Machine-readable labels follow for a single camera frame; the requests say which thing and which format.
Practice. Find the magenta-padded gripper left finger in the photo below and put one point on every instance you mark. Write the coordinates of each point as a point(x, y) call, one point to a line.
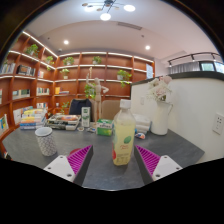
point(63, 166)

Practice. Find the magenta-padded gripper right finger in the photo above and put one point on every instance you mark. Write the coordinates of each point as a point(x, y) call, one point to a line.
point(163, 166)

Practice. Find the clear bottle of yellow drink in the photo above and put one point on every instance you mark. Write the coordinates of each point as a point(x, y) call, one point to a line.
point(123, 140)

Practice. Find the white patterned cup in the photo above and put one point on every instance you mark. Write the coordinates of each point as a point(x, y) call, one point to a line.
point(46, 143)

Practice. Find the small snack packet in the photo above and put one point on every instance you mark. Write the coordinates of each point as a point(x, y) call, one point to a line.
point(140, 135)
point(91, 130)
point(80, 128)

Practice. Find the dark magazine stack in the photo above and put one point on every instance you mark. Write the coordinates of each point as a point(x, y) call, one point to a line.
point(63, 121)

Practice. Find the white ceramic vase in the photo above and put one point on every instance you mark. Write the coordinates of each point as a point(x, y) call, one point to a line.
point(160, 120)

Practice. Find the white tissue pack stack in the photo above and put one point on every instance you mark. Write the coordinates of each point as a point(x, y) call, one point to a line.
point(142, 122)

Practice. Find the small white green carton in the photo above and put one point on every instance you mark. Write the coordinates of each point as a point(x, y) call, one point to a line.
point(86, 116)

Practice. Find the green tissue box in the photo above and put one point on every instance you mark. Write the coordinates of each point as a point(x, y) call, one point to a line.
point(104, 128)

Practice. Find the colourful book stack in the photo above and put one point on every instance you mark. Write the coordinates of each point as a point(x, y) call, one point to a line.
point(32, 119)

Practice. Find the dark blue chair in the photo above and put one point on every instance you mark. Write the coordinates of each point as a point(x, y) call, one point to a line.
point(79, 106)

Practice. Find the tan chair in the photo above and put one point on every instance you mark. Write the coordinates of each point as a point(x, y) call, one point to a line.
point(110, 109)

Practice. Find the potted green plant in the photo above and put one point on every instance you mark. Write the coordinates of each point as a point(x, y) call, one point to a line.
point(89, 90)

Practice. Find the wooden artist mannequin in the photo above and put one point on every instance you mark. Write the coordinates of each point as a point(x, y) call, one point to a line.
point(97, 93)

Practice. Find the grey curtain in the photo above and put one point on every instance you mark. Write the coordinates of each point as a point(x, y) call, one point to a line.
point(183, 67)

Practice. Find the wooden shelf unit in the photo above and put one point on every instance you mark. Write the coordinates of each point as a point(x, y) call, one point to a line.
point(113, 71)

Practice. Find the recessed ceiling light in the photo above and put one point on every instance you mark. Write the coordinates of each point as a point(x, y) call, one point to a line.
point(66, 42)
point(147, 47)

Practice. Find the ceiling air vent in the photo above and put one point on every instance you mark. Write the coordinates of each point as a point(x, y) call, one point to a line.
point(129, 25)

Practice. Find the branched ceiling lamp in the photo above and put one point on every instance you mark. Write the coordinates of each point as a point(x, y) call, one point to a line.
point(106, 6)

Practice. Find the white wall switch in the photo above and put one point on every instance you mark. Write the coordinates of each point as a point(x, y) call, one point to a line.
point(142, 100)

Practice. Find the white wall socket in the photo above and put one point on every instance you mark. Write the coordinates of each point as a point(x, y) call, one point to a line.
point(218, 123)

